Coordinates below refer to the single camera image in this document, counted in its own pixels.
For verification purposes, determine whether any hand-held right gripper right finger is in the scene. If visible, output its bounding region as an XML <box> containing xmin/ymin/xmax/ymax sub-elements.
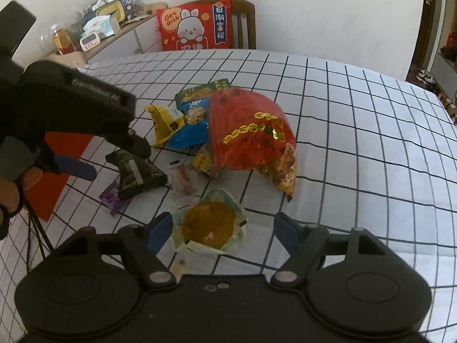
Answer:
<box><xmin>270</xmin><ymin>212</ymin><xmax>397</xmax><ymax>288</ymax></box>

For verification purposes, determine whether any blue cookie packet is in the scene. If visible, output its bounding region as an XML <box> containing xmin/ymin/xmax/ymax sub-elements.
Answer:
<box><xmin>168</xmin><ymin>99</ymin><xmax>212</xmax><ymax>151</ymax></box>

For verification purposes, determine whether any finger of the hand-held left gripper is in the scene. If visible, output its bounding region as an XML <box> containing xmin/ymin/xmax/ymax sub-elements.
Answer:
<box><xmin>34</xmin><ymin>149</ymin><xmax>98</xmax><ymax>181</ymax></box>
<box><xmin>103</xmin><ymin>125</ymin><xmax>153</xmax><ymax>160</ymax></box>

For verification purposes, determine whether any red rabbit print cushion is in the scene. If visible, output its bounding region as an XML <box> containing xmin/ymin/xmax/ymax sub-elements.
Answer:
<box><xmin>156</xmin><ymin>0</ymin><xmax>237</xmax><ymax>53</ymax></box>

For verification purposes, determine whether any green snack packet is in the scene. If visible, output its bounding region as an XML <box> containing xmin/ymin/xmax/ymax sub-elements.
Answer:
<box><xmin>175</xmin><ymin>78</ymin><xmax>232</xmax><ymax>105</ymax></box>

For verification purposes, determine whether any round yellow cake packet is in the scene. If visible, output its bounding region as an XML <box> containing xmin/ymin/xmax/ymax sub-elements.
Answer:
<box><xmin>172</xmin><ymin>188</ymin><xmax>249</xmax><ymax>256</ymax></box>

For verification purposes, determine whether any red plastic bag gold print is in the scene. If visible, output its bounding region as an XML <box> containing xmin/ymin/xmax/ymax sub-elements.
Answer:
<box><xmin>207</xmin><ymin>87</ymin><xmax>298</xmax><ymax>201</ymax></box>

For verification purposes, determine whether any yellow snack packet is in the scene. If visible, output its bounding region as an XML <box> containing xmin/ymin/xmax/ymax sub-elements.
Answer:
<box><xmin>145</xmin><ymin>104</ymin><xmax>186</xmax><ymax>148</ymax></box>

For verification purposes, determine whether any pair of shoes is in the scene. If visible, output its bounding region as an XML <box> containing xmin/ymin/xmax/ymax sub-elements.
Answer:
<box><xmin>415</xmin><ymin>69</ymin><xmax>435</xmax><ymax>85</ymax></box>

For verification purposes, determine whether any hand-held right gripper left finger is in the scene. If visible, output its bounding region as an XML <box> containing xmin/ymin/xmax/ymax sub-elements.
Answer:
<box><xmin>53</xmin><ymin>212</ymin><xmax>179</xmax><ymax>288</ymax></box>

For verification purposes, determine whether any checked white tablecloth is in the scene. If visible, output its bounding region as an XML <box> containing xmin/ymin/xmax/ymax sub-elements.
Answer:
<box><xmin>0</xmin><ymin>49</ymin><xmax>457</xmax><ymax>343</ymax></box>

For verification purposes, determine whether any clear pastry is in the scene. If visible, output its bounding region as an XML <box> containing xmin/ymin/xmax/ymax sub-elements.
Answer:
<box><xmin>168</xmin><ymin>162</ymin><xmax>203</xmax><ymax>201</ymax></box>

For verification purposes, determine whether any white digital timer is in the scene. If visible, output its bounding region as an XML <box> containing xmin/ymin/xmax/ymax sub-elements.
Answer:
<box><xmin>79</xmin><ymin>33</ymin><xmax>101</xmax><ymax>51</ymax></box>

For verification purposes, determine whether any dark wooden door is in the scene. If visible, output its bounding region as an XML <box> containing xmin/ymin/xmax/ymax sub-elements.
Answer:
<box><xmin>405</xmin><ymin>0</ymin><xmax>449</xmax><ymax>83</ymax></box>

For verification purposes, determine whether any clear glass jar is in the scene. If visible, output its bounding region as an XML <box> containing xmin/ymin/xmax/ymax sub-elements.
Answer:
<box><xmin>37</xmin><ymin>21</ymin><xmax>78</xmax><ymax>56</ymax></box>

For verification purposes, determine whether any small purple packet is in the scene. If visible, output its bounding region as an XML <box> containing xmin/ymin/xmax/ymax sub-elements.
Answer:
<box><xmin>99</xmin><ymin>182</ymin><xmax>131</xmax><ymax>216</ymax></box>

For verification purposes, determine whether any black tripod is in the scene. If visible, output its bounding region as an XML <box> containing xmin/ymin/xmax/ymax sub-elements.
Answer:
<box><xmin>26</xmin><ymin>204</ymin><xmax>55</xmax><ymax>270</ymax></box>

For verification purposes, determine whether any tissue pack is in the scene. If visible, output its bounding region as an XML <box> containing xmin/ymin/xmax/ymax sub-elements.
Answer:
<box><xmin>83</xmin><ymin>15</ymin><xmax>121</xmax><ymax>39</ymax></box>

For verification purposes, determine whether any brown wooden chair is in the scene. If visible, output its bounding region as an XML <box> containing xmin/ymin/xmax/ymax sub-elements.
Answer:
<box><xmin>186</xmin><ymin>0</ymin><xmax>257</xmax><ymax>50</ymax></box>

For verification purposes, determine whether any yellow box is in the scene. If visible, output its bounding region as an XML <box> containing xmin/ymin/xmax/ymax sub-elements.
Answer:
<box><xmin>96</xmin><ymin>1</ymin><xmax>125</xmax><ymax>22</ymax></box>

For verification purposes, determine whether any dark triangular snack packet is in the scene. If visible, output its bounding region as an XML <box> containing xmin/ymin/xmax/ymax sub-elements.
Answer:
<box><xmin>106</xmin><ymin>152</ymin><xmax>168</xmax><ymax>201</ymax></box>

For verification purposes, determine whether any brown cake yellow sticker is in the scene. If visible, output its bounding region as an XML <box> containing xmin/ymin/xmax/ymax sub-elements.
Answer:
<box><xmin>193</xmin><ymin>145</ymin><xmax>229</xmax><ymax>180</ymax></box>

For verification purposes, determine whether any white cabinet wooden top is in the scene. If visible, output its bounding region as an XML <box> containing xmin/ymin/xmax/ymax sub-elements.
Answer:
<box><xmin>77</xmin><ymin>9</ymin><xmax>168</xmax><ymax>65</ymax></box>

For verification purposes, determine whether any person's left hand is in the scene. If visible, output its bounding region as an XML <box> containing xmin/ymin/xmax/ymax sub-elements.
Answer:
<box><xmin>0</xmin><ymin>166</ymin><xmax>45</xmax><ymax>219</ymax></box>

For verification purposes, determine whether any amber liquid bottle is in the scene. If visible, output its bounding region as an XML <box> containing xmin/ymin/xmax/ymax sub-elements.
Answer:
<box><xmin>53</xmin><ymin>29</ymin><xmax>75</xmax><ymax>53</ymax></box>

